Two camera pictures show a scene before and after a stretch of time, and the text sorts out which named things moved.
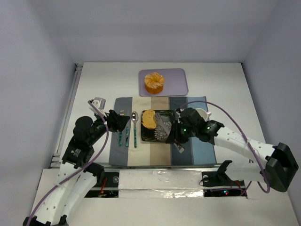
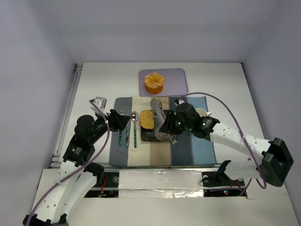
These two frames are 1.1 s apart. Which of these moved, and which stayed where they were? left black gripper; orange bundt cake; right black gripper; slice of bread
Moved: right black gripper
Stayed: orange bundt cake; slice of bread; left black gripper
